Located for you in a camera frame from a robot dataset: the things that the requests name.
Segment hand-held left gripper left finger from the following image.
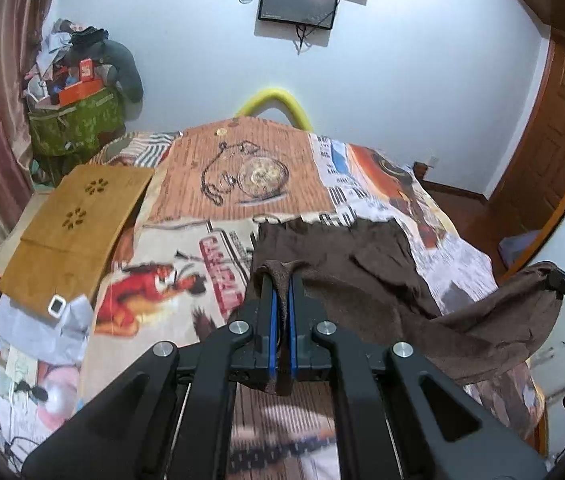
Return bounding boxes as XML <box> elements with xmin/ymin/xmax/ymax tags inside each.
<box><xmin>21</xmin><ymin>274</ymin><xmax>280</xmax><ymax>480</ymax></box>

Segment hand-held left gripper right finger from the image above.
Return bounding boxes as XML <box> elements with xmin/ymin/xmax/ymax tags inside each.
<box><xmin>289</xmin><ymin>276</ymin><xmax>549</xmax><ymax>480</ymax></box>

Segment brown pants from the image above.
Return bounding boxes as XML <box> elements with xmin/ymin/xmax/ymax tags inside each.
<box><xmin>242</xmin><ymin>217</ymin><xmax>563</xmax><ymax>396</ymax></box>

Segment pile of clothes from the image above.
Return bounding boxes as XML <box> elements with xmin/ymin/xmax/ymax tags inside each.
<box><xmin>23</xmin><ymin>19</ymin><xmax>110</xmax><ymax>106</ymax></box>

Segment wooden door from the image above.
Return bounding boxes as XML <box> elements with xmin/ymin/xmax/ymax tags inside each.
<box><xmin>487</xmin><ymin>35</ymin><xmax>565</xmax><ymax>241</ymax></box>

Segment wooden lap board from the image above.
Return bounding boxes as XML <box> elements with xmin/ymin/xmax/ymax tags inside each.
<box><xmin>0</xmin><ymin>164</ymin><xmax>156</xmax><ymax>312</ymax></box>

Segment grey cloth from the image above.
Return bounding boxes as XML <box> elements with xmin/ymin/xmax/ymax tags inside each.
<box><xmin>0</xmin><ymin>294</ymin><xmax>94</xmax><ymax>365</ymax></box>

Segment pile of papers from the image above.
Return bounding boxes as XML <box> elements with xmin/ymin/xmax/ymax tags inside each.
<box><xmin>0</xmin><ymin>335</ymin><xmax>84</xmax><ymax>466</ymax></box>

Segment green patterned bag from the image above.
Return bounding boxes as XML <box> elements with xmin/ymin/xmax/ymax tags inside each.
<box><xmin>28</xmin><ymin>87</ymin><xmax>126</xmax><ymax>158</ymax></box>

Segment orange box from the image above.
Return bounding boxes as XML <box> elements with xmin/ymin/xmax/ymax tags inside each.
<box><xmin>57</xmin><ymin>77</ymin><xmax>104</xmax><ymax>107</ymax></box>

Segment black screen cable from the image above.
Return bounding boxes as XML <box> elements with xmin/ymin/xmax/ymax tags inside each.
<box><xmin>294</xmin><ymin>22</ymin><xmax>314</xmax><ymax>54</ymax></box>

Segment small black wall screen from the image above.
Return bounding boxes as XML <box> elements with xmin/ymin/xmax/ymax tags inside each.
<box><xmin>257</xmin><ymin>0</ymin><xmax>341</xmax><ymax>30</ymax></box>

